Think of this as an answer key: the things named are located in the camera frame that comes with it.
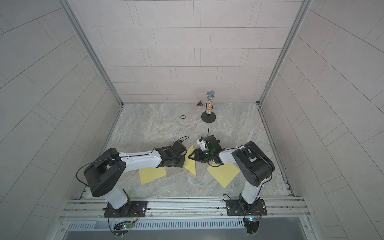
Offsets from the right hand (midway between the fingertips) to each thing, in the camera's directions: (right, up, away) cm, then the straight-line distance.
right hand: (192, 158), depth 88 cm
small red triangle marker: (+5, +34, +28) cm, 44 cm away
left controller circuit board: (-29, -23, -23) cm, 44 cm away
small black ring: (-8, +23, +20) cm, 31 cm away
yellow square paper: (-24, -7, -6) cm, 26 cm away
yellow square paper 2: (+18, -7, -6) cm, 20 cm away
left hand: (-5, -2, +2) cm, 5 cm away
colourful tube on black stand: (+11, +24, +20) cm, 33 cm away
